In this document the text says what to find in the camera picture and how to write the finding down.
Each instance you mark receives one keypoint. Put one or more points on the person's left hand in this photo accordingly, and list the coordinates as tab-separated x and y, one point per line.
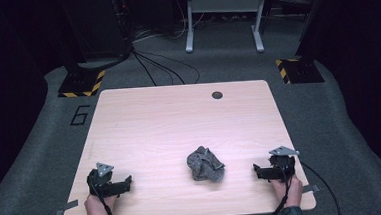
96	210

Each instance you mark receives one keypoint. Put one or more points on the person's right hand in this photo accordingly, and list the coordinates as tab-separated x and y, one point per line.
294	193

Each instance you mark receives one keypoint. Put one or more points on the grey cloth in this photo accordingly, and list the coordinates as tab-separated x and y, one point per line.
204	166

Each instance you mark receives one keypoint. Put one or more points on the black cabinet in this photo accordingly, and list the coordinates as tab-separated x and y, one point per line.
96	23

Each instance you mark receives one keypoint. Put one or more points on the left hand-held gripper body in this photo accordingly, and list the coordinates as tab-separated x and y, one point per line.
101	188

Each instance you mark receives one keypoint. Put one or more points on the white metal stand frame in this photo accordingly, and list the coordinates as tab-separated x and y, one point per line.
225	4

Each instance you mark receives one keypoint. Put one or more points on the grey tape strip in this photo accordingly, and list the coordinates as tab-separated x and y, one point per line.
312	189
67	207

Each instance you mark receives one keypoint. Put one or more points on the black yellow striped base plate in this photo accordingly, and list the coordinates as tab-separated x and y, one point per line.
301	71
82	84

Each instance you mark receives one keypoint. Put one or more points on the dark round table grommet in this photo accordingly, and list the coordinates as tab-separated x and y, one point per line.
217	95

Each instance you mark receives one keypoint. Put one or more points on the black stand post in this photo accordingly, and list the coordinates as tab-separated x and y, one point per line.
310	23
71	44

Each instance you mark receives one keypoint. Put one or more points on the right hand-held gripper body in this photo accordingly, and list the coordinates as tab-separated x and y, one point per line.
281	170

